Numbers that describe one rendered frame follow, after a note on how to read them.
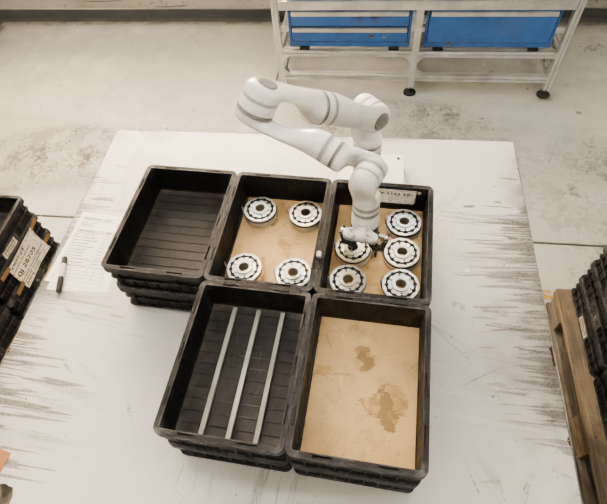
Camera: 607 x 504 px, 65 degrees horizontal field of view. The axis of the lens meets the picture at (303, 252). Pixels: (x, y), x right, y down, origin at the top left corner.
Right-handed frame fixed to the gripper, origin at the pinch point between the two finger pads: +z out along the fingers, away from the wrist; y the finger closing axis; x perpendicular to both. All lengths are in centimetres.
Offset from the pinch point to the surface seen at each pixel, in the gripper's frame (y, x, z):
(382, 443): -16, 50, 3
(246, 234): 36.4, 0.8, 2.5
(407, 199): -9.2, -20.2, -2.7
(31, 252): 142, 3, 45
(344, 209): 9.4, -16.0, 2.4
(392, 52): 21, -185, 55
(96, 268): 86, 18, 15
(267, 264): 26.4, 9.7, 2.6
